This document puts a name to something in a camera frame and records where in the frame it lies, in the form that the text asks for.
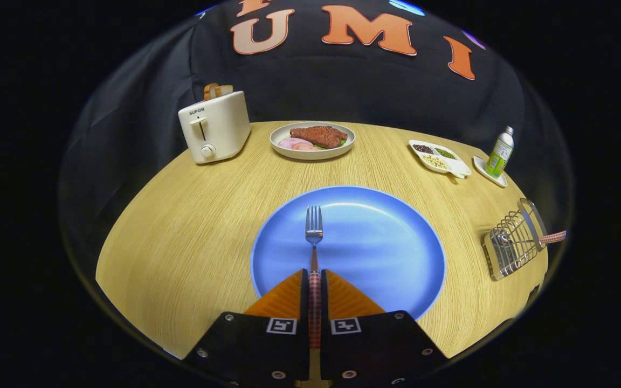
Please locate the green beans pile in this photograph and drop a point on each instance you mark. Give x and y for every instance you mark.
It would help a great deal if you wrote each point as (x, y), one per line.
(445, 153)

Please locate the black backdrop cloth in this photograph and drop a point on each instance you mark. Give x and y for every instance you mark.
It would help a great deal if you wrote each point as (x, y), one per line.
(343, 86)

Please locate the green vegetable leaves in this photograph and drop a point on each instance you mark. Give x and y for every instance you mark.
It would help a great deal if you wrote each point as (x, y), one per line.
(341, 144)

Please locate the dark red beans pile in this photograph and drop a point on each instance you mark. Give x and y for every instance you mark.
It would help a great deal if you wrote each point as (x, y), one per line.
(422, 149)

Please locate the grey oval food plate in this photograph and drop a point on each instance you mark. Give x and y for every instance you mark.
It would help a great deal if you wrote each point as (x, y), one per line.
(299, 154)

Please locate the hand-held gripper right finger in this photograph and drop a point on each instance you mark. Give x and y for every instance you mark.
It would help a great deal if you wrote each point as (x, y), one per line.
(323, 302)

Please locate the yellow soybeans pile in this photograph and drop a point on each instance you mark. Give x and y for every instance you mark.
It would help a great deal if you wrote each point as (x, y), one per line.
(435, 161)

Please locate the blue round plate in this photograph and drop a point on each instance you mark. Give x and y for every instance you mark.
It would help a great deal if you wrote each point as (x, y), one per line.
(375, 242)

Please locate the green label drink bottle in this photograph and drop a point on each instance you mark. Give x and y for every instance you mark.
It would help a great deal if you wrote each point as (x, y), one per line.
(500, 153)

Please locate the brown steak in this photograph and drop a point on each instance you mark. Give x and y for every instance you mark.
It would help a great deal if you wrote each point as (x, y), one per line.
(318, 136)

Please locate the dark brown toast slice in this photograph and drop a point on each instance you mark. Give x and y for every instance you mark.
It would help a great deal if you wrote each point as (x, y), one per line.
(211, 91)

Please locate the cream white toaster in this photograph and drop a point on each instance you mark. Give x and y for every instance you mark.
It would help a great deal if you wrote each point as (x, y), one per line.
(224, 129)

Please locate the light toast slice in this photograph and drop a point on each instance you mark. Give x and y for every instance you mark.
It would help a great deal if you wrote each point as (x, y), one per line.
(227, 90)

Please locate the white square coaster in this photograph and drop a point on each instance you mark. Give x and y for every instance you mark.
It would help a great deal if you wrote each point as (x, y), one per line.
(480, 168)

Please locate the white divided dish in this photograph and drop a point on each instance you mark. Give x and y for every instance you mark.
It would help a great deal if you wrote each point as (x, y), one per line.
(459, 168)

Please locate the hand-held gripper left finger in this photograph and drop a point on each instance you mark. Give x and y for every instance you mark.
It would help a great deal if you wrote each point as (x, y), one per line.
(305, 302)

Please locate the pink ham slice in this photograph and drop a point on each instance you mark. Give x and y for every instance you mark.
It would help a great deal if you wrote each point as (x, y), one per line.
(288, 143)
(304, 146)

